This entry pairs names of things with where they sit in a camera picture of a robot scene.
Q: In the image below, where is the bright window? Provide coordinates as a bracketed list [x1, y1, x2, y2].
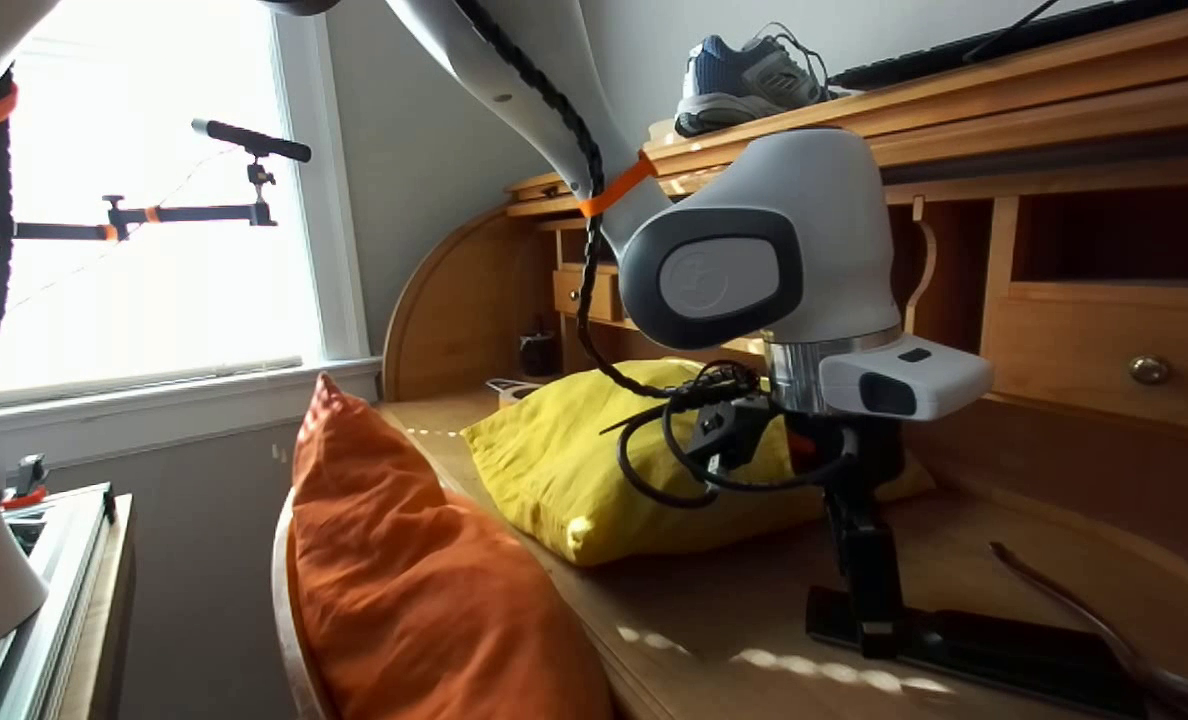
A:
[0, 0, 383, 419]

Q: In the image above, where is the blue sneaker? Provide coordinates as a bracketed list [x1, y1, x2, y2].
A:
[671, 19, 837, 141]

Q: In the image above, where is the white framed side table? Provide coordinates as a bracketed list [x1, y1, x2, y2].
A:
[0, 479, 139, 720]

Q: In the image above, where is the round metal drawer knob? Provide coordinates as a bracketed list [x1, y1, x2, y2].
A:
[1126, 350, 1174, 392]

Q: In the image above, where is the yellow pillow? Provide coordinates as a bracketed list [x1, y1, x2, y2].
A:
[463, 355, 938, 570]

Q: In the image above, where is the small dark object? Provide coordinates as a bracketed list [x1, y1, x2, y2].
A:
[515, 327, 569, 379]

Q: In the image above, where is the orange cable strap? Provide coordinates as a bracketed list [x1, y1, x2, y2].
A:
[573, 147, 662, 222]

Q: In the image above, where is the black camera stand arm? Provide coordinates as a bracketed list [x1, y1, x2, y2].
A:
[0, 117, 321, 248]

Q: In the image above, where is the orange pillow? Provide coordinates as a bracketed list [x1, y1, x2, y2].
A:
[282, 372, 624, 720]

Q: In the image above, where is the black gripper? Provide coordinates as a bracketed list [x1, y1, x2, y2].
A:
[775, 404, 912, 659]

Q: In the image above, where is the wooden roll-top desk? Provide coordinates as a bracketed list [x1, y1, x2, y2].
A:
[269, 0, 1188, 720]

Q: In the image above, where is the wooden drawer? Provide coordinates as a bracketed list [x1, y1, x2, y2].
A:
[983, 279, 1188, 441]

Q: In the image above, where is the black keyboard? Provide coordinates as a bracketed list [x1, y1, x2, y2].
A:
[826, 0, 1188, 96]

